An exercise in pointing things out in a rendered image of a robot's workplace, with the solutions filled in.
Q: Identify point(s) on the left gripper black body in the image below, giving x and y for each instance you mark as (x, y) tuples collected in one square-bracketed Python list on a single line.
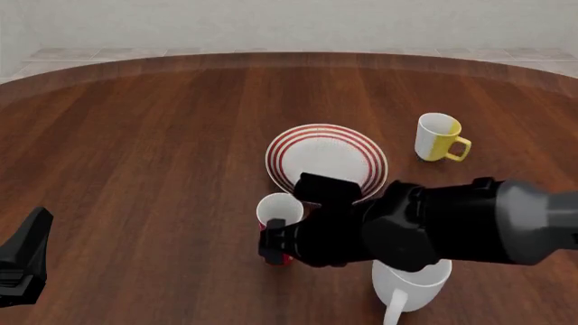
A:
[(20, 287)]

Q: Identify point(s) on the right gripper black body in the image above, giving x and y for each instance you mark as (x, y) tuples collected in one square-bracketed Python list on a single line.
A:
[(275, 242)]

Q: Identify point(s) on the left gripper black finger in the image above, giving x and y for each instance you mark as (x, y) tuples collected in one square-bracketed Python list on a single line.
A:
[(31, 243)]

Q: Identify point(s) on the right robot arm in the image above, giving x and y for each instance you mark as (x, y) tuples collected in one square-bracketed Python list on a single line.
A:
[(451, 223)]

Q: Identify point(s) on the white and yellow mug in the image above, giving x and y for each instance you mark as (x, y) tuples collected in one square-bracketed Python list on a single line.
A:
[(435, 145)]

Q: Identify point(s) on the red mug white inside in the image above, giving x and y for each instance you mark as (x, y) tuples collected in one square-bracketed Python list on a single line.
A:
[(280, 207)]

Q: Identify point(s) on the plate with red rings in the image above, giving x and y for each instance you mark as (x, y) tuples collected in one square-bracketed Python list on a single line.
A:
[(325, 152)]

